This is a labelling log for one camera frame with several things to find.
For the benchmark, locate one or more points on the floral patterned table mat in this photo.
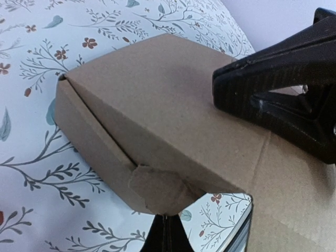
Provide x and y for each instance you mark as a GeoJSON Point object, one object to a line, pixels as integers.
{"type": "Point", "coordinates": [51, 199]}

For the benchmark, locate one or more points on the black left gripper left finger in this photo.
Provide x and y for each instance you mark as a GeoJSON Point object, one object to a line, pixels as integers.
{"type": "Point", "coordinates": [156, 239]}

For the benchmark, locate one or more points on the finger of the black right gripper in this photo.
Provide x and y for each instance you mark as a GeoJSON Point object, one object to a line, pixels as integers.
{"type": "Point", "coordinates": [287, 88]}

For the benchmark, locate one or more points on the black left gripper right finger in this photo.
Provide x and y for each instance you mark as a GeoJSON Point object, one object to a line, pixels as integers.
{"type": "Point", "coordinates": [177, 240]}

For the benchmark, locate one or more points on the aluminium front rail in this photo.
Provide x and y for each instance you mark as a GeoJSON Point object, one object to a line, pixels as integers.
{"type": "Point", "coordinates": [238, 242]}

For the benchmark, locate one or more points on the brown cardboard box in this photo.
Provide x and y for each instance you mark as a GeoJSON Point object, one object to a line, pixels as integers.
{"type": "Point", "coordinates": [143, 118]}

